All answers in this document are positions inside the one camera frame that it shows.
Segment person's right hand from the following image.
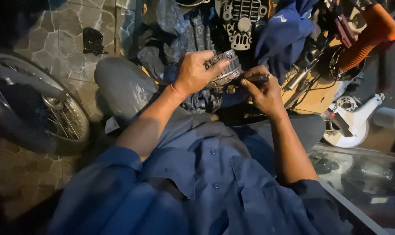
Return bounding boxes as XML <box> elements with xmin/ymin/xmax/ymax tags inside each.
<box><xmin>240</xmin><ymin>65</ymin><xmax>286</xmax><ymax>119</ymax></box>

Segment person's left hand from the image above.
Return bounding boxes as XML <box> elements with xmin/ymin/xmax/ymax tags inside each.
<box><xmin>172</xmin><ymin>50</ymin><xmax>231</xmax><ymax>98</ymax></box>

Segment dark metal hand tool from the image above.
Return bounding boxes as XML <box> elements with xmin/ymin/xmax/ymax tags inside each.
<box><xmin>239</xmin><ymin>74</ymin><xmax>272</xmax><ymax>83</ymax></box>

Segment grey metal stator coil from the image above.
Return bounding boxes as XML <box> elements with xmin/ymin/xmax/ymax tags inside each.
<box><xmin>203</xmin><ymin>50</ymin><xmax>242</xmax><ymax>90</ymax></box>

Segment silver metal rod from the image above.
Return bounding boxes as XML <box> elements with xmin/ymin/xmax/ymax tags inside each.
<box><xmin>285</xmin><ymin>70</ymin><xmax>310</xmax><ymax>91</ymax></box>

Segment blue cloth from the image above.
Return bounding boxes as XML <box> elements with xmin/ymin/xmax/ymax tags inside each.
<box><xmin>254</xmin><ymin>0</ymin><xmax>322</xmax><ymax>85</ymax></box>

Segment grey metal engine cover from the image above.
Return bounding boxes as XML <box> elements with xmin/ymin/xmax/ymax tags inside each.
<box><xmin>215</xmin><ymin>0</ymin><xmax>268</xmax><ymax>51</ymax></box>

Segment orange wrist band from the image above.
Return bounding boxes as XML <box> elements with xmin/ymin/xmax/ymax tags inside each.
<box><xmin>170</xmin><ymin>84</ymin><xmax>187</xmax><ymax>99</ymax></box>

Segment dark patterned cloth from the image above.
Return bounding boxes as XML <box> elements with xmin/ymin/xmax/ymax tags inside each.
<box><xmin>137</xmin><ymin>0</ymin><xmax>250</xmax><ymax>113</ymax></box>

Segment black round fan motor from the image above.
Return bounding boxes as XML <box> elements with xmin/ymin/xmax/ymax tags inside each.
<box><xmin>328</xmin><ymin>46</ymin><xmax>366</xmax><ymax>82</ymax></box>

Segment white fan housing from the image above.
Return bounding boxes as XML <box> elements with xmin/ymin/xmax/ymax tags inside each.
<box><xmin>322</xmin><ymin>93</ymin><xmax>385</xmax><ymax>148</ymax></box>

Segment orange ribbed power tool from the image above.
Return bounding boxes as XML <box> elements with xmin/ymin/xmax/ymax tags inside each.
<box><xmin>337</xmin><ymin>3</ymin><xmax>395</xmax><ymax>73</ymax></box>

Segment white cylindrical motor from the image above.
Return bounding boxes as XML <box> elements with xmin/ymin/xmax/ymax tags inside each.
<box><xmin>372</xmin><ymin>107</ymin><xmax>395</xmax><ymax>131</ymax></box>

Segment glass display cabinet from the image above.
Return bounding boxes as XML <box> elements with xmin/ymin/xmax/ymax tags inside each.
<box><xmin>307</xmin><ymin>143</ymin><xmax>395</xmax><ymax>235</ymax></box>

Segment black plastic scrap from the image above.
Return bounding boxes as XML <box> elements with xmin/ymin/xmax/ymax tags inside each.
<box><xmin>82</xmin><ymin>27</ymin><xmax>108</xmax><ymax>56</ymax></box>

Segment motorcycle wheel with spokes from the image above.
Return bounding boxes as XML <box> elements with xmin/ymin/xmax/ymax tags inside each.
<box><xmin>0</xmin><ymin>52</ymin><xmax>91</xmax><ymax>156</ymax></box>

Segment maroon tool handle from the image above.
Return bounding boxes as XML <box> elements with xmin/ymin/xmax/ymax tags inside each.
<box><xmin>334</xmin><ymin>14</ymin><xmax>356</xmax><ymax>49</ymax></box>

